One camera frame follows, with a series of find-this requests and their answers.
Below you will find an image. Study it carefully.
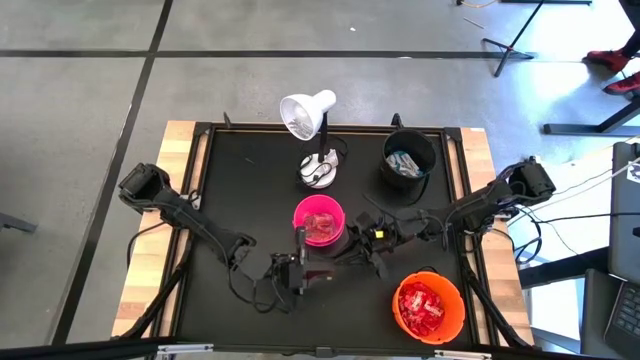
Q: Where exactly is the dark furniture leg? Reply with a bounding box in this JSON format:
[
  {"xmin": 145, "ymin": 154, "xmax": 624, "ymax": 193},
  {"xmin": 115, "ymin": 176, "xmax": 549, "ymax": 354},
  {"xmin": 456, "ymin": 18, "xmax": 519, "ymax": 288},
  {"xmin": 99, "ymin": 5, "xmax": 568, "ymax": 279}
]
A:
[{"xmin": 0, "ymin": 212, "xmax": 39, "ymax": 235}]

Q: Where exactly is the clear candy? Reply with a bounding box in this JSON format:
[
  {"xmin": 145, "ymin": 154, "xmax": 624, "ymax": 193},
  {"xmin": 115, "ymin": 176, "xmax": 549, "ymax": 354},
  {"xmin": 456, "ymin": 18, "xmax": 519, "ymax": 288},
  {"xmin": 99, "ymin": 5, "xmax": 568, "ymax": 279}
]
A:
[
  {"xmin": 319, "ymin": 213, "xmax": 339, "ymax": 240},
  {"xmin": 303, "ymin": 214, "xmax": 325, "ymax": 239}
]

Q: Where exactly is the black tripod stand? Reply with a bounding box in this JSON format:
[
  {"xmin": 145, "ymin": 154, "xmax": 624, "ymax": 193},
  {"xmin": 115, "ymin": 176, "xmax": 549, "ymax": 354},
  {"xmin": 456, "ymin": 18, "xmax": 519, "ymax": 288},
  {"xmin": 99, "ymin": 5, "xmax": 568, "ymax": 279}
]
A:
[{"xmin": 482, "ymin": 0, "xmax": 594, "ymax": 79}]

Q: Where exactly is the person's foot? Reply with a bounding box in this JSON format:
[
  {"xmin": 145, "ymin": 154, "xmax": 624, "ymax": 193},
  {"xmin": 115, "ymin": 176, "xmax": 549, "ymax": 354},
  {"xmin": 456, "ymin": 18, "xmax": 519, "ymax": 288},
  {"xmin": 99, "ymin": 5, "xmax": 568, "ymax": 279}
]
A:
[
  {"xmin": 583, "ymin": 48, "xmax": 631, "ymax": 74},
  {"xmin": 602, "ymin": 71, "xmax": 640, "ymax": 96}
]

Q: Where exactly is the black corrugated cable conduit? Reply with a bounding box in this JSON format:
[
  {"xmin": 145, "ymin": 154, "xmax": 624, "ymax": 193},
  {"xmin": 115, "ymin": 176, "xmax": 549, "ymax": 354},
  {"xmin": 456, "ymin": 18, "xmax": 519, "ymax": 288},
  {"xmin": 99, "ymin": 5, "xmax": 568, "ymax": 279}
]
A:
[
  {"xmin": 462, "ymin": 264, "xmax": 535, "ymax": 351},
  {"xmin": 119, "ymin": 227, "xmax": 196, "ymax": 341}
]

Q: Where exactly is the silver frame bracket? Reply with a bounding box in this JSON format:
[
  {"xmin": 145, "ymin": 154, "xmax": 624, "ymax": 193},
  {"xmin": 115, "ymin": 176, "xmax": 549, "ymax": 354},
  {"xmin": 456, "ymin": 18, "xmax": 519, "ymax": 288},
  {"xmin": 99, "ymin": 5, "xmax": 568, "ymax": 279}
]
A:
[
  {"xmin": 433, "ymin": 348, "xmax": 494, "ymax": 360},
  {"xmin": 156, "ymin": 342, "xmax": 215, "ymax": 357}
]

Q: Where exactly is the white desk lamp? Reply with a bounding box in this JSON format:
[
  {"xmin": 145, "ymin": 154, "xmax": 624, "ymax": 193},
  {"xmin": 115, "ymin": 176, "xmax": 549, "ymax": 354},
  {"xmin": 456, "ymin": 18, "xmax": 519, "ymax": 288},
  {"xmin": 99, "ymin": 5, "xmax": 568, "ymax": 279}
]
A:
[{"xmin": 278, "ymin": 88, "xmax": 351, "ymax": 190}]

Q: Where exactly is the black aluminium table frame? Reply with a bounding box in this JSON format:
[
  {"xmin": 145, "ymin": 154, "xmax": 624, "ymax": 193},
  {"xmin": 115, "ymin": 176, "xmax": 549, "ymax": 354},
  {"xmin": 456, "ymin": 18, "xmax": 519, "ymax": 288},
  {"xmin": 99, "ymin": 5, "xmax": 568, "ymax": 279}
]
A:
[{"xmin": 149, "ymin": 112, "xmax": 536, "ymax": 360}]

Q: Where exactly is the white cable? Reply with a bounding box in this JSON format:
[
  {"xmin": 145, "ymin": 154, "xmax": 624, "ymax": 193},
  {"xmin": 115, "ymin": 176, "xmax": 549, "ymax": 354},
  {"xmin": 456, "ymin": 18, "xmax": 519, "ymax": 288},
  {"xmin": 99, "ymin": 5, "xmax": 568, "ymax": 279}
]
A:
[{"xmin": 549, "ymin": 158, "xmax": 640, "ymax": 206}]

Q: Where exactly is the person's leg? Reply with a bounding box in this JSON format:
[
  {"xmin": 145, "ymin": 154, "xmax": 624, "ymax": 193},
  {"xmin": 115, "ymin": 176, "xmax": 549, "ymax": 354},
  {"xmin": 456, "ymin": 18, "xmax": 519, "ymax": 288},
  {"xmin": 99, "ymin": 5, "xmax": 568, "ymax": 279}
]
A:
[{"xmin": 618, "ymin": 0, "xmax": 640, "ymax": 59}]

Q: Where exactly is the white blue Hershey's bar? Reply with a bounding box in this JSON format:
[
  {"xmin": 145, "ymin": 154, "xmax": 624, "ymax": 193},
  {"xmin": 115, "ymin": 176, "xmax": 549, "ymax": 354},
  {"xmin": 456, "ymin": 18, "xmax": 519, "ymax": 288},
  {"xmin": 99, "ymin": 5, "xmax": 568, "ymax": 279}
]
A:
[
  {"xmin": 402, "ymin": 155, "xmax": 425, "ymax": 179},
  {"xmin": 385, "ymin": 151, "xmax": 409, "ymax": 174}
]

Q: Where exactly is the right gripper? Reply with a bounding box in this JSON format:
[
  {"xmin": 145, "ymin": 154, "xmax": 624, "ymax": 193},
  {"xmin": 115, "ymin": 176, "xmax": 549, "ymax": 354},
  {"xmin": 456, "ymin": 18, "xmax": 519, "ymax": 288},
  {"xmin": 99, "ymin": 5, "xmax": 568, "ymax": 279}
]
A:
[{"xmin": 351, "ymin": 210, "xmax": 402, "ymax": 281}]

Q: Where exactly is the pink jack-o'-lantern bucket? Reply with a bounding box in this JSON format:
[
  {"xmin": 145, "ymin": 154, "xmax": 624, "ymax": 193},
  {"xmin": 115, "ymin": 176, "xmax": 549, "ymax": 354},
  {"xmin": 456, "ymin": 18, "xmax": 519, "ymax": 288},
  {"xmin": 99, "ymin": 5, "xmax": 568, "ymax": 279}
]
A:
[{"xmin": 292, "ymin": 193, "xmax": 347, "ymax": 248}]

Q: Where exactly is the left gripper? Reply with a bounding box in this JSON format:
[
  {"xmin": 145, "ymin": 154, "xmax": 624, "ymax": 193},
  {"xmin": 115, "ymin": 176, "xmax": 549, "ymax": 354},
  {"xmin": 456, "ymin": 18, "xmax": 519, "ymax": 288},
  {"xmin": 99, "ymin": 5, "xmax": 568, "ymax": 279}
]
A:
[{"xmin": 269, "ymin": 225, "xmax": 309, "ymax": 303}]

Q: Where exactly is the black power cable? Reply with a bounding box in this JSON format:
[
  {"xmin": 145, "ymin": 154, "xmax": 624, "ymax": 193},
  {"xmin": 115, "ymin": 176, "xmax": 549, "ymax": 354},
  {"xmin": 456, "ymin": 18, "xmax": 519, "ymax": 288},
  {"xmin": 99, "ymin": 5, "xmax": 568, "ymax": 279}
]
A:
[{"xmin": 529, "ymin": 212, "xmax": 640, "ymax": 226}]

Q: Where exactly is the black desk leg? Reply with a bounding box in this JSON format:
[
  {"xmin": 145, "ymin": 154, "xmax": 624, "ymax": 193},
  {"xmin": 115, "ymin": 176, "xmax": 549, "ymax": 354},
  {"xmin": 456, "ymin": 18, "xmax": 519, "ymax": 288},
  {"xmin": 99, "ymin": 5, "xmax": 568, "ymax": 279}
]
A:
[{"xmin": 543, "ymin": 97, "xmax": 640, "ymax": 137}]

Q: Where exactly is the black jack-o'-lantern bucket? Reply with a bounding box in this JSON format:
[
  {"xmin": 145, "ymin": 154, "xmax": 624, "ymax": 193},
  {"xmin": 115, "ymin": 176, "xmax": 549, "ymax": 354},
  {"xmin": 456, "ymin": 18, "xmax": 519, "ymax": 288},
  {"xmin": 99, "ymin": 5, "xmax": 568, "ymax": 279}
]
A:
[{"xmin": 380, "ymin": 127, "xmax": 439, "ymax": 205}]

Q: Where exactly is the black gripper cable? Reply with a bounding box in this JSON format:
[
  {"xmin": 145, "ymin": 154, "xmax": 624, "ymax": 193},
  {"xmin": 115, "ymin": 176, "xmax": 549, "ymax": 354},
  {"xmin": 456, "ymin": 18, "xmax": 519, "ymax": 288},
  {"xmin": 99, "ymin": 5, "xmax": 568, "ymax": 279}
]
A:
[{"xmin": 227, "ymin": 264, "xmax": 294, "ymax": 315}]

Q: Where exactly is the grey laptop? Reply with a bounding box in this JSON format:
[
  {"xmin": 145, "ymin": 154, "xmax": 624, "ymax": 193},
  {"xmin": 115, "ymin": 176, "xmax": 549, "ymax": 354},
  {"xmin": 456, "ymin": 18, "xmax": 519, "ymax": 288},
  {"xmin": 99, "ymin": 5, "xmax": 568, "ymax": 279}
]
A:
[{"xmin": 602, "ymin": 141, "xmax": 640, "ymax": 354}]

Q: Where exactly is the orange plastic bucket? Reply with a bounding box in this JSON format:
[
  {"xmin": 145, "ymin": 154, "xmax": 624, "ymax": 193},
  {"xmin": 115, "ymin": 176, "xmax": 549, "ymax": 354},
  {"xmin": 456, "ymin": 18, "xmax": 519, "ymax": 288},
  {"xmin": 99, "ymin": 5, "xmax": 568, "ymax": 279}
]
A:
[{"xmin": 392, "ymin": 270, "xmax": 467, "ymax": 346}]

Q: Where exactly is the black table mat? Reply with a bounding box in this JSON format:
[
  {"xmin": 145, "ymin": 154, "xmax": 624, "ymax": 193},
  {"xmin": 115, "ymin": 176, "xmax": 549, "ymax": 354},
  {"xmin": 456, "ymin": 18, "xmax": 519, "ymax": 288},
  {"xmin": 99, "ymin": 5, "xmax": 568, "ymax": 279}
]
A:
[{"xmin": 177, "ymin": 130, "xmax": 471, "ymax": 349}]

